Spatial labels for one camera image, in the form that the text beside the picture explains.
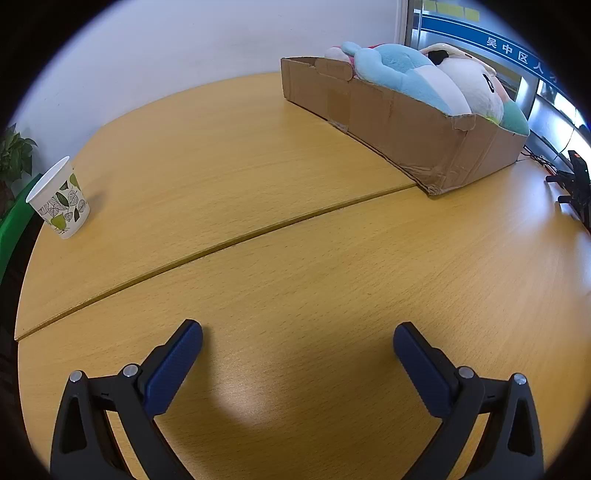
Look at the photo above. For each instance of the white round plush toy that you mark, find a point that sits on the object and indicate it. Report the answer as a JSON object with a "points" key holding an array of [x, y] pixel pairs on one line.
{"points": [[466, 78]]}

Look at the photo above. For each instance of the large potted green plant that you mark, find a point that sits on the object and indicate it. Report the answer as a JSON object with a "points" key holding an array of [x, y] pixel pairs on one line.
{"points": [[14, 152]]}

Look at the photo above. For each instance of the pink plush toy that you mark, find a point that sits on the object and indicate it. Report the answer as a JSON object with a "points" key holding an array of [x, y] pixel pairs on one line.
{"points": [[334, 53]]}

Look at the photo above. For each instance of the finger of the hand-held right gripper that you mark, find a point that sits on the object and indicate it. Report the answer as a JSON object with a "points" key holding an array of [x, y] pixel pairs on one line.
{"points": [[569, 201], [558, 179]]}

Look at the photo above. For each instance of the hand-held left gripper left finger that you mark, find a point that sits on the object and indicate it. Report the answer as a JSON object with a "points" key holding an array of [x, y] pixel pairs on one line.
{"points": [[175, 364]]}

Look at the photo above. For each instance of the light blue plush toy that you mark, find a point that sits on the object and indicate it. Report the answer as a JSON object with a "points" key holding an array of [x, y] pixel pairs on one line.
{"points": [[406, 69]]}

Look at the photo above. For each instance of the brown cardboard box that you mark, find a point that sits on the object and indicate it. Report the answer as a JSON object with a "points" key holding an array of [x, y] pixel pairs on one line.
{"points": [[392, 124]]}

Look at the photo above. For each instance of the blue wall banner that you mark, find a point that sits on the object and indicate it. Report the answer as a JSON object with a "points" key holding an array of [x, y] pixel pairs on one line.
{"points": [[461, 27]]}

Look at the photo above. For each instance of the teal plush toy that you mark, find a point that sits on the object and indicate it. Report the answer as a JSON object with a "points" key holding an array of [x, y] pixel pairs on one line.
{"points": [[515, 120]]}

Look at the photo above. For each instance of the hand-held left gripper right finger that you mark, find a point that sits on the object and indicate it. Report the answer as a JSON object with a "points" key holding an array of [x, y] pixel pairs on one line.
{"points": [[422, 364]]}

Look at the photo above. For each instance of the leaf print paper cup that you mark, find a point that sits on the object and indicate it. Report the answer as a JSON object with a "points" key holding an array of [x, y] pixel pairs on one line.
{"points": [[60, 203]]}

